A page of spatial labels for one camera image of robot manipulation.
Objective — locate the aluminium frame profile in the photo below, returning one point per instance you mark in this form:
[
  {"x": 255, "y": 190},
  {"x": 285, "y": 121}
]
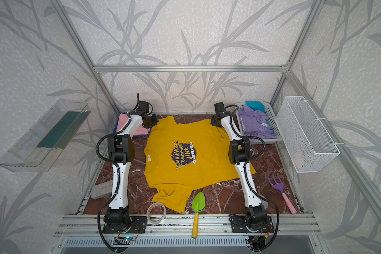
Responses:
[{"x": 358, "y": 175}]

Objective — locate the grey rectangular block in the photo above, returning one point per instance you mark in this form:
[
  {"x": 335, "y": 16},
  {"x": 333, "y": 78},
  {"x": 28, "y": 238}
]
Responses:
[{"x": 101, "y": 190}]

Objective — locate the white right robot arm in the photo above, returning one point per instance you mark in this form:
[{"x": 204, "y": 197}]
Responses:
[{"x": 240, "y": 156}]

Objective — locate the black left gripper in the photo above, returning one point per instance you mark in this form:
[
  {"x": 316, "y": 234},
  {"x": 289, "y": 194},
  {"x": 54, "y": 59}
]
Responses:
[{"x": 152, "y": 120}]

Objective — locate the purple t-shirt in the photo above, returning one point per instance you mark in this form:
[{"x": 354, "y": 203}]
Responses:
[{"x": 254, "y": 123}]

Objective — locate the purple pink toy rake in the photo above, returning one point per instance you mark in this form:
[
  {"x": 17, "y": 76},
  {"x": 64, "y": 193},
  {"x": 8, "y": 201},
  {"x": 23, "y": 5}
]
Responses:
[{"x": 277, "y": 184}]

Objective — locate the pink folded t-shirt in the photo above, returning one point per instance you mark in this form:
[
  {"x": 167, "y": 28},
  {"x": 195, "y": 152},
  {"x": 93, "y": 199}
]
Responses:
[{"x": 132, "y": 125}]

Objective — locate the white wire mesh basket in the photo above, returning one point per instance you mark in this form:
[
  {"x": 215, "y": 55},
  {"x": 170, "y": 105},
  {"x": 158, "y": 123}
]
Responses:
[{"x": 308, "y": 143}]

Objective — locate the grey plastic laundry basket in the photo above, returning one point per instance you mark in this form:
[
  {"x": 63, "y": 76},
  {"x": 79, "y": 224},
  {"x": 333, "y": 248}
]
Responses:
[{"x": 271, "y": 121}]

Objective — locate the clear tape roll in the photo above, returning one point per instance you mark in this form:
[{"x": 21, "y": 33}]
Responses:
[{"x": 156, "y": 213}]

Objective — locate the blue folded t-shirt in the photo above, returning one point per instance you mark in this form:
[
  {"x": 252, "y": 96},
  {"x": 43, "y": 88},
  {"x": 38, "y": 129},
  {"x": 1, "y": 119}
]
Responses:
[{"x": 115, "y": 128}]

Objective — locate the clear plastic wall shelf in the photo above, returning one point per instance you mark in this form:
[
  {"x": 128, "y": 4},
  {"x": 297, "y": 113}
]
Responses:
[{"x": 25, "y": 156}]

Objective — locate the green toy trowel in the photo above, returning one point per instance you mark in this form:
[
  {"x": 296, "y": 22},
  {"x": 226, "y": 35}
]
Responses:
[{"x": 197, "y": 205}]

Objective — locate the yellow printed t-shirt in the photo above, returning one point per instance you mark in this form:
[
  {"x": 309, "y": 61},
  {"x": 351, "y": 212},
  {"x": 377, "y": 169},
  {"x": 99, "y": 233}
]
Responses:
[{"x": 181, "y": 158}]

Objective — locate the teal t-shirt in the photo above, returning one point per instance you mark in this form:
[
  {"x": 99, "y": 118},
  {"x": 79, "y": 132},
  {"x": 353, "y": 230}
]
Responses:
[{"x": 256, "y": 106}]

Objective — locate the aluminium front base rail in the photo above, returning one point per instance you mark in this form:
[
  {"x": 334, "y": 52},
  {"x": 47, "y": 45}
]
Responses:
[{"x": 182, "y": 225}]

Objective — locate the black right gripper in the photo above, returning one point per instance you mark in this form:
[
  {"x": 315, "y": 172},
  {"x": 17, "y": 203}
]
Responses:
[{"x": 215, "y": 120}]

